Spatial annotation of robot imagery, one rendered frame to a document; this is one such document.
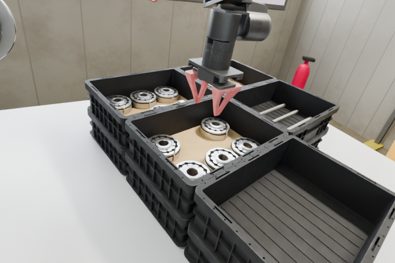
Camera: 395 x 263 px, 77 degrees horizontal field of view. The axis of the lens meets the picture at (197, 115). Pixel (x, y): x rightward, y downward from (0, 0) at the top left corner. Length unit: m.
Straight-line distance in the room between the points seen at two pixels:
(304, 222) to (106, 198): 0.54
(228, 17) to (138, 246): 0.57
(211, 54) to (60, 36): 1.92
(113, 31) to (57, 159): 1.59
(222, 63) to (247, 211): 0.36
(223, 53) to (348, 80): 2.90
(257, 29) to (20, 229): 0.73
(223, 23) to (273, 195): 0.46
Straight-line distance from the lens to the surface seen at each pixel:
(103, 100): 0.82
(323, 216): 0.74
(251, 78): 1.33
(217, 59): 0.48
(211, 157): 0.72
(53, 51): 2.35
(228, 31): 0.47
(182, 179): 0.54
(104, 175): 0.88
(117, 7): 2.35
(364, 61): 3.24
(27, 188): 0.90
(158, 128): 0.79
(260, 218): 0.66
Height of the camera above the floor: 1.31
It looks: 29 degrees down
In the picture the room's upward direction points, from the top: 9 degrees clockwise
